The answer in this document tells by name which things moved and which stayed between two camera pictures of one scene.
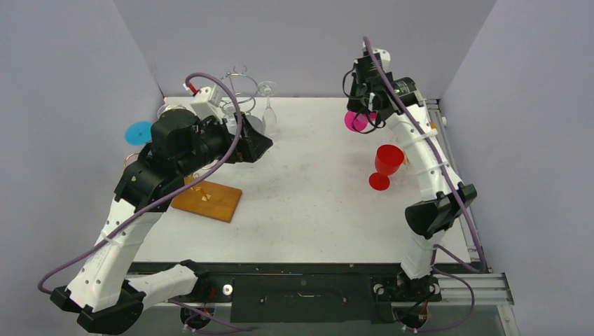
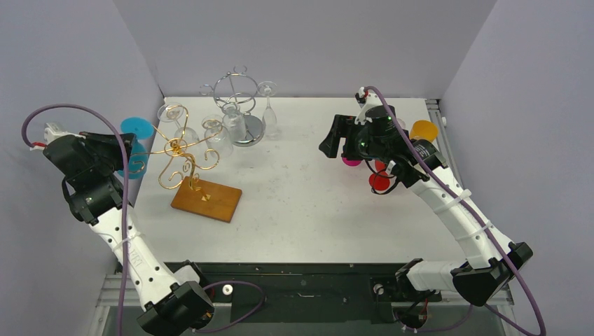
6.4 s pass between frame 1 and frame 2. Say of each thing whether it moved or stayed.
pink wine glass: moved
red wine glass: stayed
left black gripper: moved
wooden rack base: stayed
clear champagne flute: stayed
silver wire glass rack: stayed
